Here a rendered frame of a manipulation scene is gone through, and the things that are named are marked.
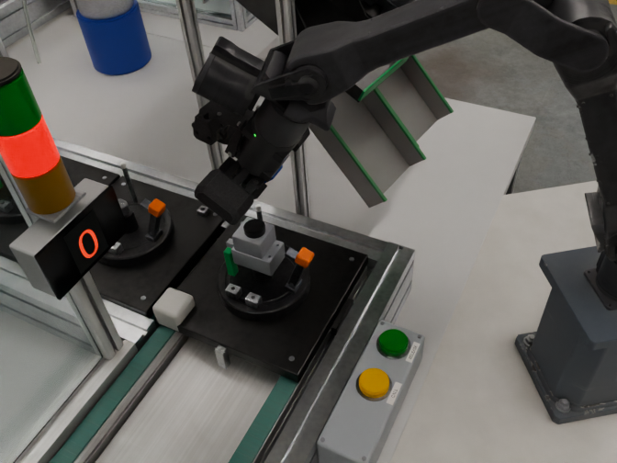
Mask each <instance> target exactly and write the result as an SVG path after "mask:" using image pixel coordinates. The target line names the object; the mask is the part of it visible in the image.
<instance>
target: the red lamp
mask: <svg viewBox="0 0 617 463"><path fill-rule="evenodd" d="M0 153H1V155H2V157H3V159H4V161H5V163H6V166H7V168H8V169H9V171H10V173H11V174H12V175H14V176H17V177H22V178H30V177H35V176H39V175H43V174H45V173H47V172H49V171H50V170H51V169H52V168H53V167H54V166H55V165H56V164H57V163H58V162H59V160H60V154H59V152H58V150H57V147H56V145H55V143H54V140H53V138H52V137H51V134H50V131H49V128H48V126H47V124H46V121H45V119H44V117H43V115H42V117H41V120H40V122H39V123H38V124H37V125H36V126H35V127H34V128H32V129H31V130H28V131H26V132H24V133H21V134H18V135H16V136H10V137H0Z"/></svg>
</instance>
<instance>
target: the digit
mask: <svg viewBox="0 0 617 463"><path fill-rule="evenodd" d="M63 239H64V241H65V242H66V244H67V246H68V248H69V250H70V253H71V255H72V257H73V260H74V262H75V263H76V265H77V267H78V269H79V271H80V273H81V274H82V273H83V272H84V271H85V270H86V269H87V268H88V267H89V266H90V265H91V264H92V263H93V262H94V261H95V260H96V259H97V258H98V257H99V256H100V255H101V254H102V253H103V252H104V251H105V250H106V249H107V247H108V244H107V240H106V238H105V235H104V234H103V231H102V229H101V227H100V224H99V222H98V219H97V217H96V215H95V212H94V210H92V211H91V212H90V213H89V214H88V215H87V216H86V217H84V218H83V219H82V220H81V221H80V222H79V223H78V224H77V225H76V226H75V227H74V228H73V229H72V230H71V231H70V232H68V233H67V234H66V235H65V236H64V237H63Z"/></svg>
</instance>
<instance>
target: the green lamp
mask: <svg viewBox="0 0 617 463"><path fill-rule="evenodd" d="M41 117H42V114H41V111H40V108H39V105H38V103H37V100H36V98H35V97H34V94H33V92H32V90H31V87H30V85H29V83H28V79H27V77H26V75H25V73H24V71H23V69H21V72H20V74H19V75H18V77H17V78H16V79H14V80H13V81H12V82H10V83H8V84H6V85H3V86H0V137H10V136H16V135H18V134H21V133H24V132H26V131H28V130H31V129H32V128H34V127H35V126H36V125H37V124H38V123H39V122H40V120H41Z"/></svg>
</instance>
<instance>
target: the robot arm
mask: <svg viewBox="0 0 617 463"><path fill-rule="evenodd" d="M487 28H492V29H494V30H496V31H498V32H501V33H503V34H505V35H507V36H508V37H510V38H511V39H513V40H515V41H516V42H518V43H519V44H521V45H522V46H523V47H524V48H525V49H527V50H528V51H530V52H532V53H533V54H535V55H537V56H539V57H541V58H544V59H546V60H548V61H550V62H553V64H554V66H555V68H556V70H557V72H558V74H559V76H560V77H561V79H562V81H563V83H564V85H565V87H566V89H567V90H568V92H569V93H570V94H571V95H572V96H573V97H574V99H575V100H576V102H577V108H578V109H579V113H580V116H581V120H582V124H583V128H584V131H585V134H586V138H585V139H586V140H587V142H588V146H589V155H590V156H591V159H592V162H593V166H594V170H595V174H596V177H597V180H596V181H597V183H598V189H597V192H590V193H585V198H586V202H587V207H588V212H589V220H590V225H591V229H592V230H593V232H594V237H595V242H596V246H597V250H598V253H601V254H600V258H599V260H598V262H597V264H596V266H597V268H591V269H587V270H585V272H584V276H585V277H586V279H587V280H588V282H589V283H590V285H591V286H592V288H593V289H594V291H595V293H596V294H597V296H598V297H599V299H600V301H601V302H602V304H603V306H604V307H605V309H606V310H608V311H614V310H617V24H616V21H615V18H614V15H613V13H612V11H611V6H610V3H609V1H608V0H416V1H414V2H411V3H409V4H406V5H404V6H401V7H398V8H396V9H393V10H391V11H388V12H386V13H384V14H381V15H379V16H376V17H372V18H370V19H367V20H363V21H358V22H349V21H334V22H331V23H326V24H321V25H317V26H313V27H309V28H306V29H304V30H303V31H301V32H300V33H299V34H298V35H297V38H296V39H295V40H292V41H289V42H288V43H285V44H282V45H280V46H277V47H274V48H272V49H270V51H269V52H268V54H267V57H266V59H265V61H263V60H261V59H259V58H257V57H256V56H254V55H252V54H250V53H249V52H247V51H245V50H243V49H241V48H239V47H238V46H236V45H235V44H234V43H233V42H231V41H230V40H227V39H225V38H224V37H222V36H221V37H219V38H218V40H217V42H216V44H215V45H214V47H213V49H212V51H211V52H210V53H209V56H208V58H207V60H206V62H205V64H204V66H203V67H202V69H201V71H200V73H199V75H198V77H197V79H196V80H195V84H194V86H193V89H192V92H194V93H196V94H198V95H200V96H202V97H204V98H206V99H208V100H210V101H209V102H208V103H207V104H205V105H204V106H203V107H202V108H200V109H199V113H198V114H197V115H196V116H195V121H194V122H193V123H192V127H193V131H194V136H195V137H196V139H198V140H200V141H202V142H204V143H207V144H209V145H212V144H214V143H215V142H216V141H218V142H220V143H222V144H226V145H228V146H227V148H226V150H225V153H227V154H228V156H229V158H228V159H227V160H226V161H225V162H224V163H223V164H222V165H221V166H220V167H219V169H214V170H212V171H210V172H209V173H208V175H207V176H206V177H205V178H204V179H203V180H202V181H201V182H200V183H199V184H198V185H197V187H196V190H195V192H194V193H195V198H197V199H198V200H199V201H201V202H202V203H203V204H204V205H206V206H207V207H208V208H210V209H211V210H213V211H214V212H215V213H216V214H218V215H219V216H220V217H221V218H222V219H224V220H225V221H226V222H227V223H229V224H230V225H235V224H237V223H238V222H239V221H240V220H241V218H242V217H243V216H244V214H245V213H246V212H247V211H248V210H249V208H250V207H251V205H252V204H253V200H254V199H257V198H258V197H259V196H260V195H261V194H262V193H263V192H264V190H265V189H266V188H267V185H266V184H265V183H267V182H269V181H271V180H273V179H274V178H275V177H276V175H277V174H278V173H279V172H280V170H281V169H282V168H283V163H284V162H285V161H286V159H287V158H288V156H289V154H290V152H291V151H294V152H296V151H297V150H298V148H299V147H300V146H301V145H302V144H303V142H304V141H305V140H306V139H307V137H308V136H309V134H310V132H309V125H310V123H311V124H313V125H315V126H317V127H319V128H321V129H323V130H326V131H328V130H330V128H331V124H332V120H333V117H334V114H335V111H336V106H334V104H333V102H331V99H332V98H334V97H336V96H338V95H339V94H341V93H343V92H345V91H347V90H348V89H350V88H351V87H353V86H354V85H355V84H356V83H357V82H359V81H360V80H361V79H362V78H363V77H364V76H366V75H367V74H368V73H370V72H372V71H374V70H375V69H376V68H378V67H381V66H384V65H387V64H389V63H392V62H396V61H399V60H401V59H404V58H407V57H409V56H412V55H415V54H417V53H420V52H423V51H427V50H429V49H432V48H435V47H438V46H441V45H444V44H445V43H448V42H451V41H454V40H458V39H461V38H463V37H466V36H469V35H471V34H474V33H477V32H479V31H482V30H485V29H487ZM260 96H262V97H264V101H263V103H262V104H261V105H260V106H259V105H258V106H257V107H256V110H255V111H253V108H254V106H255V104H256V102H257V100H258V98H259V97H260ZM242 136H243V137H242ZM231 157H232V158H233V157H236V158H237V159H238V160H237V161H235V160H234V159H232V158H231Z"/></svg>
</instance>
